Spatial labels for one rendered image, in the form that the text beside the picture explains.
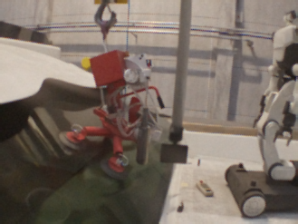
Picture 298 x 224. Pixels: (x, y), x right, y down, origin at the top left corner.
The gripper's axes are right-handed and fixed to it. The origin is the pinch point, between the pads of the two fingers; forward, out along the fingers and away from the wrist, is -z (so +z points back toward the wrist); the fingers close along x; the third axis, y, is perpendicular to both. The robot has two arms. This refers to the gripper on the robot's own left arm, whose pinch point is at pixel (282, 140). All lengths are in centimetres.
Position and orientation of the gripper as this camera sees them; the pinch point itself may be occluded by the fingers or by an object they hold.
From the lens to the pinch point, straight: 174.6
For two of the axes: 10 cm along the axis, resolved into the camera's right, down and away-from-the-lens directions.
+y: -1.1, 1.6, -9.8
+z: 2.7, -9.5, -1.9
